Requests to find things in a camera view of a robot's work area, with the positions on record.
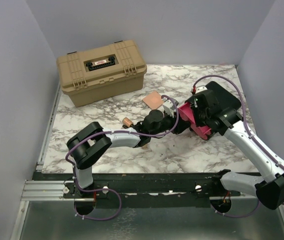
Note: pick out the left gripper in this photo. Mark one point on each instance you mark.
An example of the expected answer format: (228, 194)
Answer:
(181, 125)

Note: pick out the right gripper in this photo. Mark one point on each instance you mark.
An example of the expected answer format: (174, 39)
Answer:
(195, 109)

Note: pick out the pink top drawer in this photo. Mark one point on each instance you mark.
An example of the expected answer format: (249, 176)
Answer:
(186, 114)

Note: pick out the black makeup drawer organizer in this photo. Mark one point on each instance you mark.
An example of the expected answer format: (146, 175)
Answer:
(221, 100)

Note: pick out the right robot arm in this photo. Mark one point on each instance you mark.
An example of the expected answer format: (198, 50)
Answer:
(269, 187)

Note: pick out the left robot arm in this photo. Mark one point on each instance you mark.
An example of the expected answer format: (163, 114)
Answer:
(88, 146)

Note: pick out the square copper compact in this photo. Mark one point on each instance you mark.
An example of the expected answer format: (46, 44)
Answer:
(153, 100)

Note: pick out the tan plastic toolbox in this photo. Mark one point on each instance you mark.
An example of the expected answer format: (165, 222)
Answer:
(100, 73)

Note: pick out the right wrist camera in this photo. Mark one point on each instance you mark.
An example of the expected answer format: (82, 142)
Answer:
(200, 89)

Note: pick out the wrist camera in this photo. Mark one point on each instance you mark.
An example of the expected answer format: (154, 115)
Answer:
(200, 89)
(169, 107)

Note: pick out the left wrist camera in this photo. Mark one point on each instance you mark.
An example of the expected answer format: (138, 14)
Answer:
(169, 107)

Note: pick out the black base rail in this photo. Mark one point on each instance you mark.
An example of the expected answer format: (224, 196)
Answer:
(142, 190)

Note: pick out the aluminium extrusion frame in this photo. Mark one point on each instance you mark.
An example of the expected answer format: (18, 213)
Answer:
(43, 212)

